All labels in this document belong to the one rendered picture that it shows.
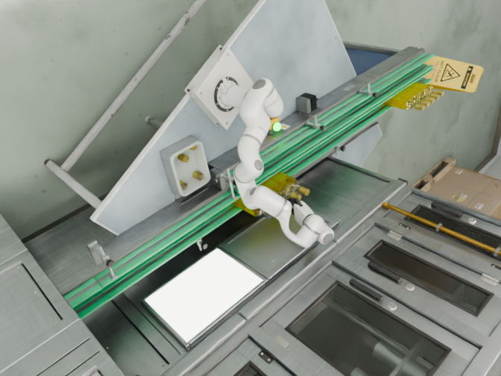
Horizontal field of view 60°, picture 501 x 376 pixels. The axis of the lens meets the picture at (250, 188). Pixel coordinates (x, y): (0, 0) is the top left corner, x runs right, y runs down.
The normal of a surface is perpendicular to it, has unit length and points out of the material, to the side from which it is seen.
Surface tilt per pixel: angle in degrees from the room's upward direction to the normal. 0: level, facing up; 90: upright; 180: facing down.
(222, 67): 4
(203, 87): 4
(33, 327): 90
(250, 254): 90
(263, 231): 90
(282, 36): 0
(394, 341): 90
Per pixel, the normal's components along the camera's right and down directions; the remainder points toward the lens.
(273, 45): 0.67, 0.34
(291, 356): -0.14, -0.81
